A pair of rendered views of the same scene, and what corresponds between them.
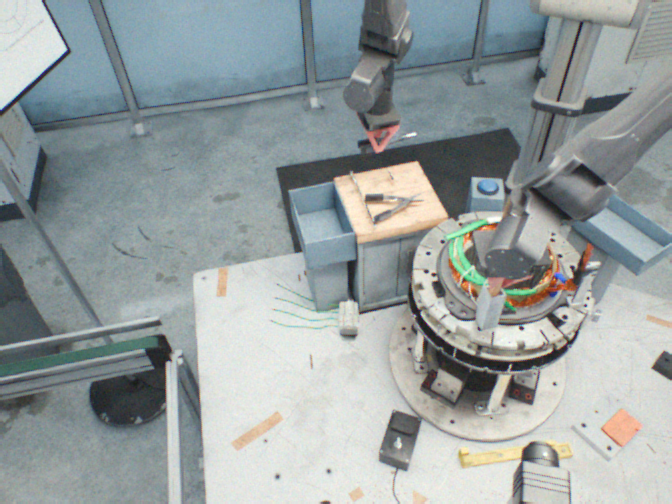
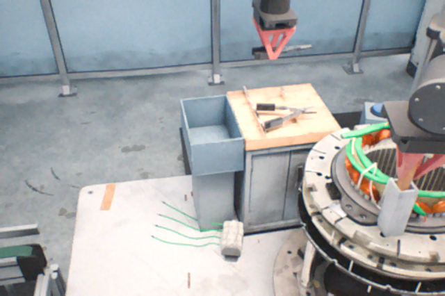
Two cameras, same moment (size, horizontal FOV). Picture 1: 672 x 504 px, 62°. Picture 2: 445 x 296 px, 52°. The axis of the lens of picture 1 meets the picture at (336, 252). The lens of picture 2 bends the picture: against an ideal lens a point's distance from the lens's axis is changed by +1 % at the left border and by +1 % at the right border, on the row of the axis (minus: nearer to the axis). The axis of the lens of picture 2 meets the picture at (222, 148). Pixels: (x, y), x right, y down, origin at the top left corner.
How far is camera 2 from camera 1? 0.31 m
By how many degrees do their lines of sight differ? 10
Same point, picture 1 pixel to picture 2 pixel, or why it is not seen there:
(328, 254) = (215, 160)
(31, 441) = not seen: outside the picture
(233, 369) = (104, 283)
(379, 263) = (267, 178)
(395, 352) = (279, 276)
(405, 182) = (297, 99)
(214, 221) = (119, 167)
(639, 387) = not seen: outside the picture
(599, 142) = not seen: outside the picture
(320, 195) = (211, 108)
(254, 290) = (139, 206)
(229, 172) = (138, 128)
